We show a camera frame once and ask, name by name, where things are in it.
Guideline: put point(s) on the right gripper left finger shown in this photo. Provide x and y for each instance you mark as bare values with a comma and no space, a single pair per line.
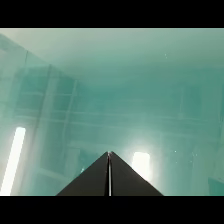
94,181

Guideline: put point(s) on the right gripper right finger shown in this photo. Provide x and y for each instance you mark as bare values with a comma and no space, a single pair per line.
128,182

